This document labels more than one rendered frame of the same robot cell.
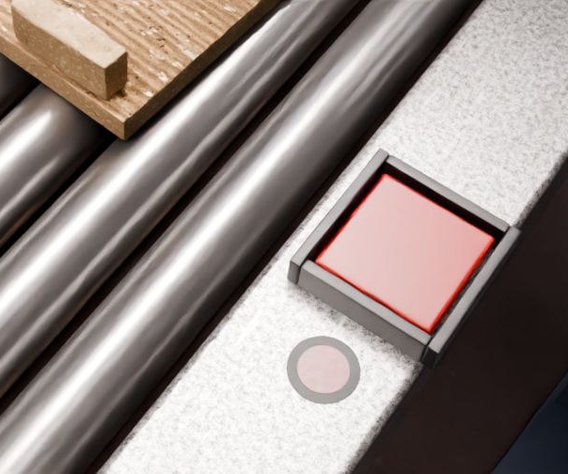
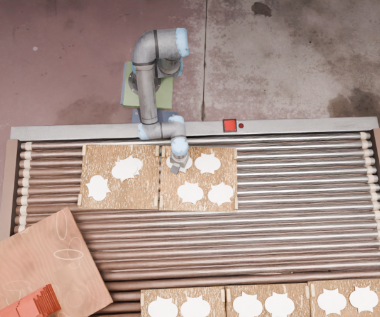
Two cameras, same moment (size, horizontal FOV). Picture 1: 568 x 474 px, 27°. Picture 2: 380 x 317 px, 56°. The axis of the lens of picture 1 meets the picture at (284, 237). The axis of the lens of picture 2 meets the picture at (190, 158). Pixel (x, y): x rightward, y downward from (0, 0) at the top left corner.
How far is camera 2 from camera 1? 174 cm
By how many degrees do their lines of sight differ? 43
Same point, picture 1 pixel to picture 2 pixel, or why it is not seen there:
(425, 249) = (229, 124)
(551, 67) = (204, 126)
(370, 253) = (232, 127)
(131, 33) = (229, 153)
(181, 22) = (225, 151)
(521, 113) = (210, 126)
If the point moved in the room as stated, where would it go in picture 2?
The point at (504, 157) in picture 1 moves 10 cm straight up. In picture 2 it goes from (215, 124) to (217, 118)
